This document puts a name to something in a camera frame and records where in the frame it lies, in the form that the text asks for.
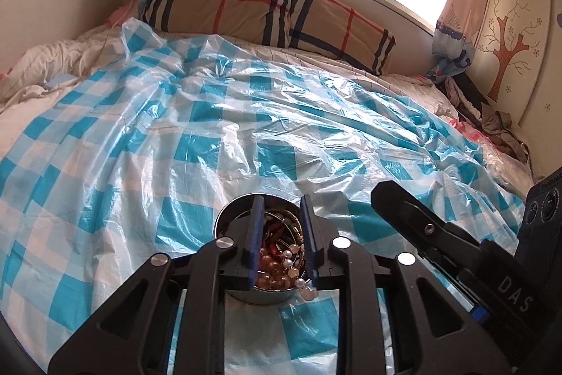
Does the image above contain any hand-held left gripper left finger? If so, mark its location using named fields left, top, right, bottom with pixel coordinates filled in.
left=48, top=196, right=266, bottom=375

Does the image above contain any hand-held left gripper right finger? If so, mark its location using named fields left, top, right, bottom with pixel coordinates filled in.
left=300, top=195, right=515, bottom=375

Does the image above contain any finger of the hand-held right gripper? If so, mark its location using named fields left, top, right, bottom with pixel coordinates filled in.
left=371, top=181, right=483, bottom=271

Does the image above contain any stainless steel bowl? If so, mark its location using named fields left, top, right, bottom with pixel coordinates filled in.
left=213, top=193, right=318, bottom=306

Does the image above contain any amber bead bracelet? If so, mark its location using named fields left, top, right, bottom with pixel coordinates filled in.
left=256, top=247, right=296, bottom=292

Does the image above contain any white pearl bracelet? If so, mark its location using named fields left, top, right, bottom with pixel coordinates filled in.
left=281, top=245, right=319, bottom=302

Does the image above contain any engraved metal bangle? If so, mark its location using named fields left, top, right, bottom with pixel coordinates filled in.
left=266, top=210, right=305, bottom=239

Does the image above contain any crumpled clear plastic bag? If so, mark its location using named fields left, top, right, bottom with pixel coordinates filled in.
left=448, top=118, right=534, bottom=193

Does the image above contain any pile of dark clothes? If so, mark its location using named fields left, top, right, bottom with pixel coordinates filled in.
left=443, top=72, right=535, bottom=166

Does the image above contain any blue checked plastic sheet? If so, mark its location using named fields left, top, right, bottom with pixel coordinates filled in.
left=0, top=17, right=528, bottom=375

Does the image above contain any pink printed curtain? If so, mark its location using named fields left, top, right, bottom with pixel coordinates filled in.
left=429, top=0, right=498, bottom=82

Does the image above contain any tan plaid pillow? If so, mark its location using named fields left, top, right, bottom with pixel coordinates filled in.
left=140, top=0, right=397, bottom=76

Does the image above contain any white cabinet with tree decal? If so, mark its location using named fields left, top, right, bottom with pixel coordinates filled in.
left=465, top=0, right=559, bottom=130

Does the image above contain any white quilt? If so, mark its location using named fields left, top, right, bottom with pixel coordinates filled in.
left=0, top=4, right=150, bottom=114

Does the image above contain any red beaded bracelet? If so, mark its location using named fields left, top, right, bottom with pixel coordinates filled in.
left=265, top=221, right=287, bottom=255

